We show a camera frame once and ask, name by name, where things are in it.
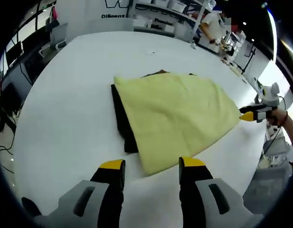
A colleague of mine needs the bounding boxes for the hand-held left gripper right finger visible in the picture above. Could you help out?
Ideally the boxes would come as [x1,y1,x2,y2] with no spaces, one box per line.
[179,156,265,228]

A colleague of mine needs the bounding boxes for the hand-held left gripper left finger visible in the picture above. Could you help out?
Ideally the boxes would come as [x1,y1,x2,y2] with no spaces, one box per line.
[33,159,126,228]

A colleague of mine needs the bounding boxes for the yellow blue grey garment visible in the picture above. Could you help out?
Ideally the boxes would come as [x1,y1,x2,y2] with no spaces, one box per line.
[110,69,242,177]

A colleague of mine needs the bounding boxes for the pink hanging garment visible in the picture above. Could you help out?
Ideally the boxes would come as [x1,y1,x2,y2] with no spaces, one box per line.
[49,6,60,21]

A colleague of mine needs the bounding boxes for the person's right hand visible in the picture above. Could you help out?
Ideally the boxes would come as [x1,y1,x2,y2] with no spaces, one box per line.
[266,110,288,128]

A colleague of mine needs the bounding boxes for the black tripod stand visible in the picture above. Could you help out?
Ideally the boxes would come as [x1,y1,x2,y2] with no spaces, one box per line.
[240,38,258,72]

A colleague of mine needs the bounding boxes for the grey chair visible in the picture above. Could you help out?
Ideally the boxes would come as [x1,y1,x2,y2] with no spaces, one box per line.
[242,163,293,215]

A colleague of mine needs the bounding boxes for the grey metal shelving rack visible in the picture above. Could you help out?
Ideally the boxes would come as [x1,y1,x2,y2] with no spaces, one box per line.
[127,0,218,45]

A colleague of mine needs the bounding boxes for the row of white storage bins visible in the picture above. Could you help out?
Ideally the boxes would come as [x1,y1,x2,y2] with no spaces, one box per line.
[151,0,212,12]

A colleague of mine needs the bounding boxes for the white office chair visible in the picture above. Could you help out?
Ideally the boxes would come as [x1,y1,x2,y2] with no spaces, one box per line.
[40,22,69,58]

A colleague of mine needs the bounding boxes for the black monitor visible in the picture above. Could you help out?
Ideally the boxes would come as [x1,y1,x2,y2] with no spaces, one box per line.
[4,39,24,67]

